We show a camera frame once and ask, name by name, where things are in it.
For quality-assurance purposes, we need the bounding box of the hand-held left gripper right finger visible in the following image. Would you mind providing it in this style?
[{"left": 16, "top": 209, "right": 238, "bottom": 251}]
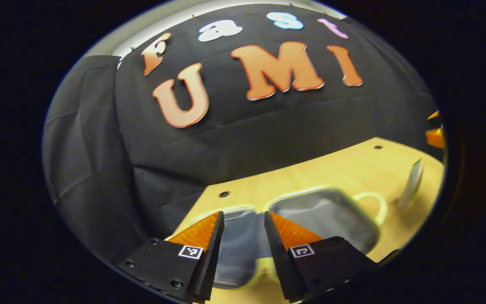
[{"left": 264, "top": 211, "right": 378, "bottom": 302}]

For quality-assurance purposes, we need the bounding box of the white tube with green label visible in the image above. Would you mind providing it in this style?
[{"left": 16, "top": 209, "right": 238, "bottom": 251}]
[{"left": 399, "top": 158, "right": 425, "bottom": 209}]

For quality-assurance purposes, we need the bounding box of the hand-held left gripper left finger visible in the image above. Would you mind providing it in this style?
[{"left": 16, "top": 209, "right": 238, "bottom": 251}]
[{"left": 118, "top": 211, "right": 225, "bottom": 304}]

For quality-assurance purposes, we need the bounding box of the cream suitcase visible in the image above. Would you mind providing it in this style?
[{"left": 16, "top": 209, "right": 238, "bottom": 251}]
[{"left": 184, "top": 186, "right": 389, "bottom": 292}]

